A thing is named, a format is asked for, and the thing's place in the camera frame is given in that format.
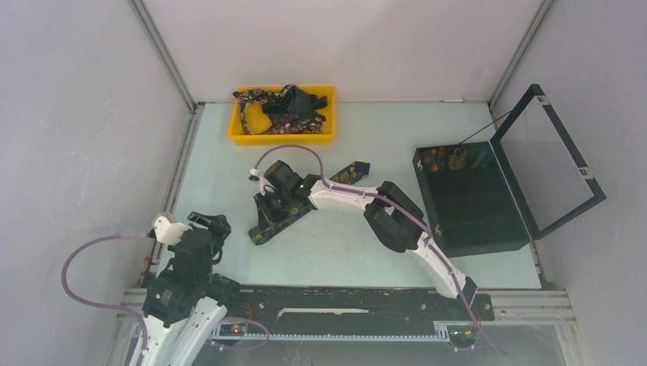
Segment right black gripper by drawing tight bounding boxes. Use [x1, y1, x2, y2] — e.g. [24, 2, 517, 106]
[255, 188, 294, 233]

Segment black box lid frame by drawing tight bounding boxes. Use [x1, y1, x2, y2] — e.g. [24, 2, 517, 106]
[490, 84, 607, 240]

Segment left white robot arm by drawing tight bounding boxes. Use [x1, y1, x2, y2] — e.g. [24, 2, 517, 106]
[130, 212, 241, 365]

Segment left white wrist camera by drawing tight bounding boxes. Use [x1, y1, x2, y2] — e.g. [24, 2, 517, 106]
[148, 213, 193, 246]

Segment rolled ties in box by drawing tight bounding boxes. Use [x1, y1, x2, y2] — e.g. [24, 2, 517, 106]
[420, 145, 475, 173]

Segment black storage box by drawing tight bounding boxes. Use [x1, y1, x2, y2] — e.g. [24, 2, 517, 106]
[413, 142, 530, 258]

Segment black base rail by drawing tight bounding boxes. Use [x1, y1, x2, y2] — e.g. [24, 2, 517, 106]
[211, 285, 495, 342]

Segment dark green tie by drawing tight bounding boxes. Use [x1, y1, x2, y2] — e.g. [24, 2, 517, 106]
[262, 85, 328, 120]

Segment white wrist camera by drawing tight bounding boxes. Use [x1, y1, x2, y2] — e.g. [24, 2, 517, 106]
[148, 213, 193, 246]
[249, 169, 273, 196]

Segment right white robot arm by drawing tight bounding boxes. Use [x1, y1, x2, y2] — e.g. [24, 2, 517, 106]
[248, 161, 478, 319]

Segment yellow plastic bin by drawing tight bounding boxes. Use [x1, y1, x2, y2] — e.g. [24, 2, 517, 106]
[228, 85, 336, 145]

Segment navy gold floral tie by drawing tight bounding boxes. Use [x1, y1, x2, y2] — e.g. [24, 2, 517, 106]
[248, 161, 371, 246]

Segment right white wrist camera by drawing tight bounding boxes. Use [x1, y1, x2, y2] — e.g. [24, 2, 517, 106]
[249, 169, 273, 196]

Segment black pink floral tie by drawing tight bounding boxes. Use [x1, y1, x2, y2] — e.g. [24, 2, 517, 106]
[233, 86, 327, 135]

